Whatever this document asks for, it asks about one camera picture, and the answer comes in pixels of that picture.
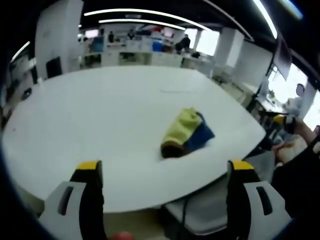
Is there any hanging dark screen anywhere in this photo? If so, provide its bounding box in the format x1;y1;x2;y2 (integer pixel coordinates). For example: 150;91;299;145
274;37;293;81

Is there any person at table edge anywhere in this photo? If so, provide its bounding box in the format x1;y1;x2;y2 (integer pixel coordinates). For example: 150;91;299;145
271;136;320;226

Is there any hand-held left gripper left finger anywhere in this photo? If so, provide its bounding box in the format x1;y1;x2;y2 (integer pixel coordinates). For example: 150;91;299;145
37;159;109;240

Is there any long ceiling light strip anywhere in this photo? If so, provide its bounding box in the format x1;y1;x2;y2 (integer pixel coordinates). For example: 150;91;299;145
83;8;210;31

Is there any yellow blue brown garment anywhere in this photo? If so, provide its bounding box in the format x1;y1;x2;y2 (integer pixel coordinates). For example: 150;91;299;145
159;106;216;160

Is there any short ceiling light strip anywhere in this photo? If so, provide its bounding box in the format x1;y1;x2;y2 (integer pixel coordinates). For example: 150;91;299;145
98;18;187;31

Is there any beige soft object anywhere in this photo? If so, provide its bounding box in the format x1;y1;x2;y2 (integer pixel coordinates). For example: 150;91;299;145
272;139;309;166

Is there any person's right hand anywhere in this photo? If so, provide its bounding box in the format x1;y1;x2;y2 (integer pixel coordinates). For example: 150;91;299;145
294;122;318;145

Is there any grey chair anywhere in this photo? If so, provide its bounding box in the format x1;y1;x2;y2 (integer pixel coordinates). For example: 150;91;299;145
161;186;242;236

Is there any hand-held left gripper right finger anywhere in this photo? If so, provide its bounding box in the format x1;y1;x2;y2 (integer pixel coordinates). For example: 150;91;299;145
226;158;294;240

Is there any blue box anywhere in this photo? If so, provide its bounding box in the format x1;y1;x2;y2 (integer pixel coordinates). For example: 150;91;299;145
151;40;164;53

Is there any red round object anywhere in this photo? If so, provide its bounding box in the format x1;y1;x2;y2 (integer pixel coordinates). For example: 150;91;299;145
110;231;134;240

